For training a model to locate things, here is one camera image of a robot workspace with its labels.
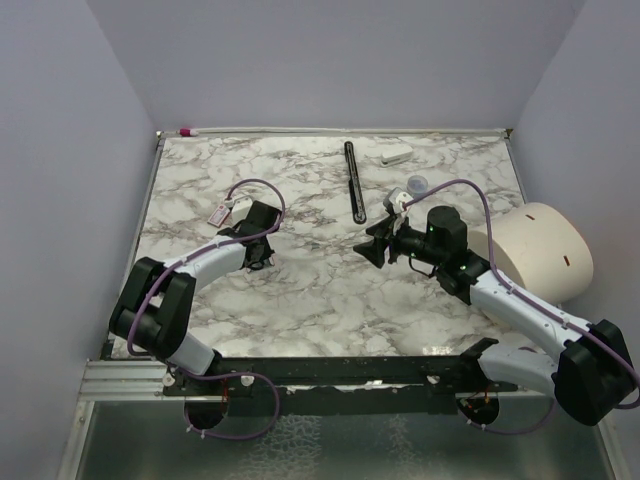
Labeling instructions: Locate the aluminium frame rail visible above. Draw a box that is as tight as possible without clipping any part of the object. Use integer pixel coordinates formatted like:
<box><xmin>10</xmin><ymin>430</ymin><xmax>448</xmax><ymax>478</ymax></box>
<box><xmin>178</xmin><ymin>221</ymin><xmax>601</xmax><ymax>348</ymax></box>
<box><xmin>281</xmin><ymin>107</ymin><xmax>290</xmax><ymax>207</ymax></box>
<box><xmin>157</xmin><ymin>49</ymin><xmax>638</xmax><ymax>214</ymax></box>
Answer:
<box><xmin>79</xmin><ymin>352</ymin><xmax>606</xmax><ymax>401</ymax></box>

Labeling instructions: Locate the clear tub of clips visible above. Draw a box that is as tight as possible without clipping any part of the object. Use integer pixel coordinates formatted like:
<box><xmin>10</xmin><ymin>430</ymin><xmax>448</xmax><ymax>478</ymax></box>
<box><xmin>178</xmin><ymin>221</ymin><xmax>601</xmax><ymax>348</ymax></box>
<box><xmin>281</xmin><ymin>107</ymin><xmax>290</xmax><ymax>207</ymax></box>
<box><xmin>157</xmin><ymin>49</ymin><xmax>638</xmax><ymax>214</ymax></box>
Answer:
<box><xmin>406</xmin><ymin>175</ymin><xmax>429</xmax><ymax>197</ymax></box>

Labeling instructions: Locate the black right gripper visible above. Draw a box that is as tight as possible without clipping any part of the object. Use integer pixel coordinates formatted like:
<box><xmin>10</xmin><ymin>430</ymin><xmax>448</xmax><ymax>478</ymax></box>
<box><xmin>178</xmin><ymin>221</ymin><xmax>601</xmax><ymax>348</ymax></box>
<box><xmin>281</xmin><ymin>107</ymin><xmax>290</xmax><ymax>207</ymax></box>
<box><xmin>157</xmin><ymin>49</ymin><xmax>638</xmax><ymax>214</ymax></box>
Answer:
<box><xmin>354</xmin><ymin>213</ymin><xmax>445</xmax><ymax>268</ymax></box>

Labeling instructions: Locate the red white staple box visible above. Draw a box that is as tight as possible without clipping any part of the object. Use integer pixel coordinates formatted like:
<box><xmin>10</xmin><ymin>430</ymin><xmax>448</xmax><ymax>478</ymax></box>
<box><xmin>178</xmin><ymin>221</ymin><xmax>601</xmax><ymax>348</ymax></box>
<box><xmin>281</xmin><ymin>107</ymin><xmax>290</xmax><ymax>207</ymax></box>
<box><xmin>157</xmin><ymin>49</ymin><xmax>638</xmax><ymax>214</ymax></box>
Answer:
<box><xmin>207</xmin><ymin>205</ymin><xmax>231</xmax><ymax>228</ymax></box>

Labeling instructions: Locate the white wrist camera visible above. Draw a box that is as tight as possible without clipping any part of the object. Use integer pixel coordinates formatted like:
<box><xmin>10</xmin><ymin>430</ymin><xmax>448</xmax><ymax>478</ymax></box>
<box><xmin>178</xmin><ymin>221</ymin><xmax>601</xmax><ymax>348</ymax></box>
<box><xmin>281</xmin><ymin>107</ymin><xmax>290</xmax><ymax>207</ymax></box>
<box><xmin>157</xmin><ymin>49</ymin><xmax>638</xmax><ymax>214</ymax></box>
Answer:
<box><xmin>227</xmin><ymin>196</ymin><xmax>253</xmax><ymax>223</ymax></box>
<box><xmin>383</xmin><ymin>188</ymin><xmax>413</xmax><ymax>216</ymax></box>

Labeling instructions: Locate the pink capped white tube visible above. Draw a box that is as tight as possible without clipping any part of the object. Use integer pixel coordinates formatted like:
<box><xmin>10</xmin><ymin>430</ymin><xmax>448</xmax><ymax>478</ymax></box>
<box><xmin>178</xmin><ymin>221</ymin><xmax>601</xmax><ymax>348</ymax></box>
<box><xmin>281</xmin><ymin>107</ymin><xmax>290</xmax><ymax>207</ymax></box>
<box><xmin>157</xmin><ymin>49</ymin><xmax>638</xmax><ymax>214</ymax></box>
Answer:
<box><xmin>178</xmin><ymin>128</ymin><xmax>199</xmax><ymax>137</ymax></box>

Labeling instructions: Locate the large white paper roll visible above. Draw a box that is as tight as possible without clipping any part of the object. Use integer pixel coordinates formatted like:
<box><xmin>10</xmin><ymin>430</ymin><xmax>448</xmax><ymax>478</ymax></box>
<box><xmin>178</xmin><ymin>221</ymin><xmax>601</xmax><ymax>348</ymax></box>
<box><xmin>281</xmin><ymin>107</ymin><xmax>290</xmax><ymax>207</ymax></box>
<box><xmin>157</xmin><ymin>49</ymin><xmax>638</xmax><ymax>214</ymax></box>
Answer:
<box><xmin>468</xmin><ymin>202</ymin><xmax>594</xmax><ymax>304</ymax></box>

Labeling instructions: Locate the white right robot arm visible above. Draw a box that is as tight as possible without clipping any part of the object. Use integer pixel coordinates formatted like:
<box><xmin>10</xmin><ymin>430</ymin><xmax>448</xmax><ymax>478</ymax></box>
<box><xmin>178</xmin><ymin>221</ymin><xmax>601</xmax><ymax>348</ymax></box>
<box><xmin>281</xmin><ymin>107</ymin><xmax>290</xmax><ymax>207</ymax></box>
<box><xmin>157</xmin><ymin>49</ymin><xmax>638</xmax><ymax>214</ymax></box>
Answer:
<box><xmin>353</xmin><ymin>206</ymin><xmax>639</xmax><ymax>426</ymax></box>

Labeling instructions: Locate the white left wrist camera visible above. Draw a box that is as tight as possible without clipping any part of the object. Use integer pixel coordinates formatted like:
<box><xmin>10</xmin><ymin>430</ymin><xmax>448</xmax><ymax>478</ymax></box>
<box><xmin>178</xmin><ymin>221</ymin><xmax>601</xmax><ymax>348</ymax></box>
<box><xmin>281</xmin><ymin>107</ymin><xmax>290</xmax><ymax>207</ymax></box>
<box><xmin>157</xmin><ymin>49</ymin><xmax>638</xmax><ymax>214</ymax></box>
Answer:
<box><xmin>227</xmin><ymin>196</ymin><xmax>253</xmax><ymax>223</ymax></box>

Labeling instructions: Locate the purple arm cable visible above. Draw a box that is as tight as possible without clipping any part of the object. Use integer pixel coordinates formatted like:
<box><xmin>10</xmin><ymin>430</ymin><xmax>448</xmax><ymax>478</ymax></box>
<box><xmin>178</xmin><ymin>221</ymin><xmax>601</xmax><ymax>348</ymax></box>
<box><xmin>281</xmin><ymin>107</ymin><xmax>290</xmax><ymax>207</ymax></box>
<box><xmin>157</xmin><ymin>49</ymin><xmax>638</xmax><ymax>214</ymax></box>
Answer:
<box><xmin>127</xmin><ymin>178</ymin><xmax>287</xmax><ymax>441</ymax></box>
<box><xmin>404</xmin><ymin>179</ymin><xmax>640</xmax><ymax>434</ymax></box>

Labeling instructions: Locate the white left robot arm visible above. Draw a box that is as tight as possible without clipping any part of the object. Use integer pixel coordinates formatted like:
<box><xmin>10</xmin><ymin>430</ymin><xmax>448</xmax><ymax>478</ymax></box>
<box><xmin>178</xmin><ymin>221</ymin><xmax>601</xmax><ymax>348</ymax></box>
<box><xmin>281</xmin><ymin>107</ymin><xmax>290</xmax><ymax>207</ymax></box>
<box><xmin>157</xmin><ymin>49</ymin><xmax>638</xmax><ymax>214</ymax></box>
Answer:
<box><xmin>109</xmin><ymin>201</ymin><xmax>282</xmax><ymax>395</ymax></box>

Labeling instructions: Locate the white stapler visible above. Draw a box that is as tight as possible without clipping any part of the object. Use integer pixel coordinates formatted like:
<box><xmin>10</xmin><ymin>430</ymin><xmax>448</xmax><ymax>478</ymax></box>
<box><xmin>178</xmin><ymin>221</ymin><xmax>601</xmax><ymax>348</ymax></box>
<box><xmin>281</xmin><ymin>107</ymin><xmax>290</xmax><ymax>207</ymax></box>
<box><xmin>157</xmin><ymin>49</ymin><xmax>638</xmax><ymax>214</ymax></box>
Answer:
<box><xmin>379</xmin><ymin>146</ymin><xmax>414</xmax><ymax>167</ymax></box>

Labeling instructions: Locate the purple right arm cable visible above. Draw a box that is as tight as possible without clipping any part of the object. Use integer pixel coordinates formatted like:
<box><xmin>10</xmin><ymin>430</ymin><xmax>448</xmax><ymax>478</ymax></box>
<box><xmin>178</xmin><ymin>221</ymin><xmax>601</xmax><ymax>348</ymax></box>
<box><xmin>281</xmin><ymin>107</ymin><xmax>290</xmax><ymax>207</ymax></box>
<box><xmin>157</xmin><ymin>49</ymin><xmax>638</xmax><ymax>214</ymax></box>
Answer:
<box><xmin>404</xmin><ymin>179</ymin><xmax>640</xmax><ymax>434</ymax></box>

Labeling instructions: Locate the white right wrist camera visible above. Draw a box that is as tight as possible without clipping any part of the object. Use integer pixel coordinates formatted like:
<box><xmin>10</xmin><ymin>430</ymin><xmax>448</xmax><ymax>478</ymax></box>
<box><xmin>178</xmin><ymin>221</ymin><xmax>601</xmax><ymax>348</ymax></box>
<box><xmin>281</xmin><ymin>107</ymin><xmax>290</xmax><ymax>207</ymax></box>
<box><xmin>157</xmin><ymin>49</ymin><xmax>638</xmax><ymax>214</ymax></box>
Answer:
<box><xmin>383</xmin><ymin>188</ymin><xmax>413</xmax><ymax>216</ymax></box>

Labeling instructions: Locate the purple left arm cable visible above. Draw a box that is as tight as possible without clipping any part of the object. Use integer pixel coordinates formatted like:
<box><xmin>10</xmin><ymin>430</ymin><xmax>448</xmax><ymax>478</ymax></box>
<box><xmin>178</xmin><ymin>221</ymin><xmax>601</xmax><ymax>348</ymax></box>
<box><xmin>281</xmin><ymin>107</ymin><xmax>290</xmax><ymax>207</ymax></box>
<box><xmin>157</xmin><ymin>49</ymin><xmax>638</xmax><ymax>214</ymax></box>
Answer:
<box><xmin>127</xmin><ymin>178</ymin><xmax>287</xmax><ymax>441</ymax></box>

